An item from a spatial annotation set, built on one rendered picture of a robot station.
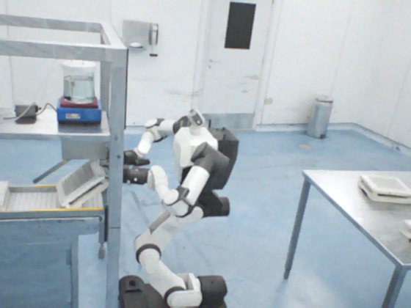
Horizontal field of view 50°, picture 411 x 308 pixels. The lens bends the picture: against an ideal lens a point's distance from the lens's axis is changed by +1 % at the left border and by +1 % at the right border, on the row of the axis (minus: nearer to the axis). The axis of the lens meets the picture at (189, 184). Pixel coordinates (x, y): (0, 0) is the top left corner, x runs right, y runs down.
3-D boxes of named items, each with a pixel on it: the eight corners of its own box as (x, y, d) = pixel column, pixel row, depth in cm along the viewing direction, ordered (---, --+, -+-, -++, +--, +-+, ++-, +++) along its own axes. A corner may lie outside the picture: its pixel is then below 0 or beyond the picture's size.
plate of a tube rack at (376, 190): (396, 180, 284) (397, 177, 284) (414, 196, 262) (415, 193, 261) (359, 177, 284) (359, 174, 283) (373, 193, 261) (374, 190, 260)
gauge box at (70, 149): (104, 152, 234) (105, 116, 226) (106, 160, 225) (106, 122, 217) (62, 152, 229) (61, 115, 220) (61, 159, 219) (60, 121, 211)
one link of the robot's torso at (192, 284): (193, 287, 277) (195, 270, 272) (200, 308, 260) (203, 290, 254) (161, 289, 272) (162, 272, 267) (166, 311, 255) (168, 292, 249)
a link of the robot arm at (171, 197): (193, 221, 195) (214, 180, 203) (177, 205, 187) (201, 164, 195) (175, 217, 203) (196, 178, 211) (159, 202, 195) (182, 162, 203)
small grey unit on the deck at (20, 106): (42, 114, 209) (42, 101, 207) (41, 118, 203) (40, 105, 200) (15, 113, 206) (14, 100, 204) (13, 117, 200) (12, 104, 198)
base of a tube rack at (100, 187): (63, 192, 232) (60, 189, 231) (101, 166, 234) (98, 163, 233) (69, 214, 212) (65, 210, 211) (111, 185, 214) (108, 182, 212)
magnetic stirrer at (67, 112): (100, 112, 221) (100, 94, 217) (102, 125, 202) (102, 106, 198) (58, 111, 216) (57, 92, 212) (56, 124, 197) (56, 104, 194)
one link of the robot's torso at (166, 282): (186, 282, 275) (151, 226, 252) (193, 303, 257) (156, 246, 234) (164, 294, 275) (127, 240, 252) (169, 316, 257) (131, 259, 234)
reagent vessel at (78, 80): (95, 96, 213) (95, 56, 206) (96, 104, 200) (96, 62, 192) (62, 94, 210) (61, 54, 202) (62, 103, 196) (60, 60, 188)
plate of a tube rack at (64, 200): (57, 185, 230) (54, 182, 229) (95, 159, 231) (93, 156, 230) (62, 207, 209) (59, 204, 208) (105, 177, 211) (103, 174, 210)
